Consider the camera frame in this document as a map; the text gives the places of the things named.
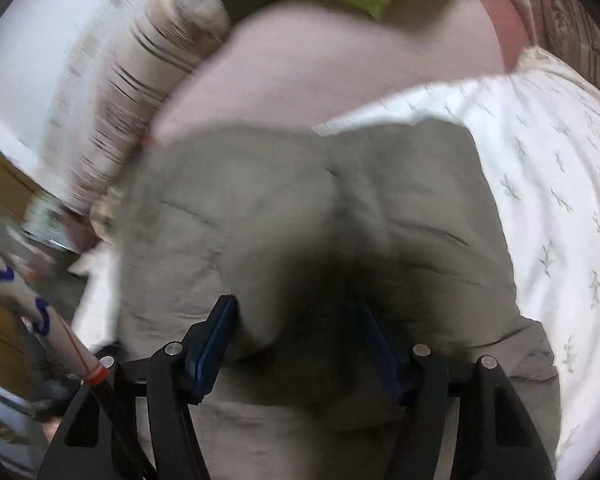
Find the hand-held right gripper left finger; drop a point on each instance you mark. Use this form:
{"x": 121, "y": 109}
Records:
{"x": 213, "y": 347}

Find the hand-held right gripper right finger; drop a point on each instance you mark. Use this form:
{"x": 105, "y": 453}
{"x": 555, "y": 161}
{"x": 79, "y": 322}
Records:
{"x": 380, "y": 350}

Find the grey-green pants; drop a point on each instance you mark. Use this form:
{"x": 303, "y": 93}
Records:
{"x": 290, "y": 220}

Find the wooden cabinet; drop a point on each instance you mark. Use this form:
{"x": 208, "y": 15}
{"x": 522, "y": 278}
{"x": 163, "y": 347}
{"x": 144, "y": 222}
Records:
{"x": 2, "y": 240}

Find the white leaf-print bedsheet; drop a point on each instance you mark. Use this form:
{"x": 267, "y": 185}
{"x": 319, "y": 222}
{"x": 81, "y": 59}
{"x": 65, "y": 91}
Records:
{"x": 545, "y": 170}

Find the beige striped pillow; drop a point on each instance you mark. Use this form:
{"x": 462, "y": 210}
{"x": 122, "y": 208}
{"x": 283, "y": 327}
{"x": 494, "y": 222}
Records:
{"x": 130, "y": 90}

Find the pink blanket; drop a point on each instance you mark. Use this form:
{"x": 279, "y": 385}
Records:
{"x": 340, "y": 65}

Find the brown patterned headboard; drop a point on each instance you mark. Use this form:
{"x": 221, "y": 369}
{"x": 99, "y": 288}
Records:
{"x": 562, "y": 15}

